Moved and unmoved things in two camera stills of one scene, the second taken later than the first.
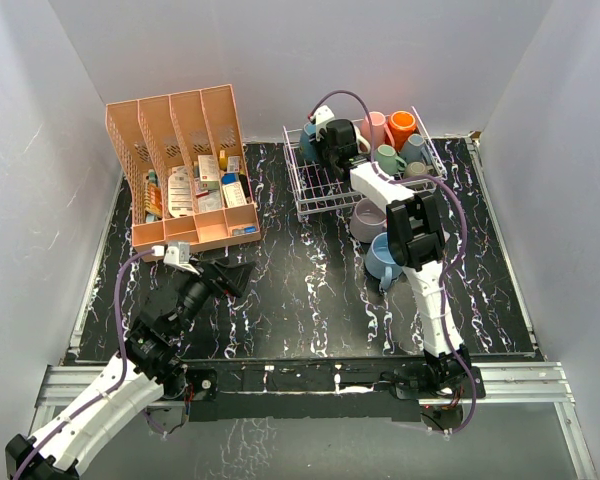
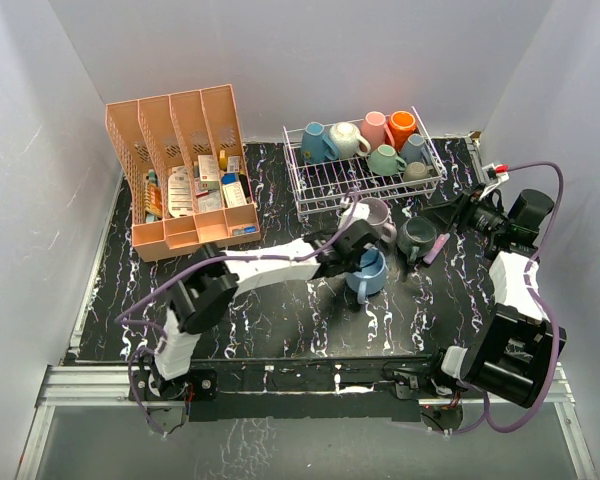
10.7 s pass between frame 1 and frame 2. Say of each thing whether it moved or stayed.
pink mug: stayed
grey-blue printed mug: stayed
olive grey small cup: stayed
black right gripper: moved
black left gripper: moved
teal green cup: stayed
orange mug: stayed
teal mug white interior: stayed
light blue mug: moved
